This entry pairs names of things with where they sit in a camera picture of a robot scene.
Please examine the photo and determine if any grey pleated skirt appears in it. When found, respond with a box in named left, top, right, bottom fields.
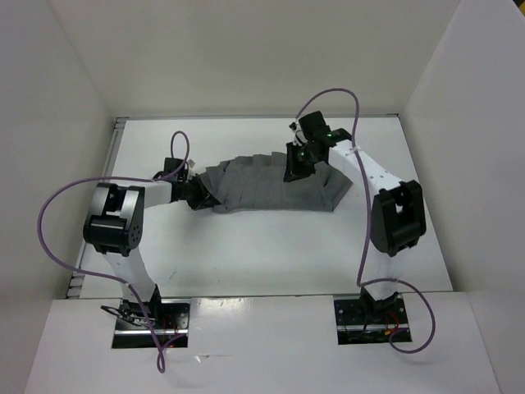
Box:
left=200, top=152, right=352, bottom=213

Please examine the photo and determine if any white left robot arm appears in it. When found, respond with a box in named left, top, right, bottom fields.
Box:
left=83, top=158, right=219, bottom=328

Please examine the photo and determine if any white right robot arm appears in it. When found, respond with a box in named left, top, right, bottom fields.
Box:
left=284, top=111, right=427, bottom=323

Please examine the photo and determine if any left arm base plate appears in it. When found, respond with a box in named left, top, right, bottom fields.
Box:
left=100, top=298, right=191, bottom=349

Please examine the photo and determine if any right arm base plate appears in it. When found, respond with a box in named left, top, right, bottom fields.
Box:
left=333, top=295, right=412, bottom=346

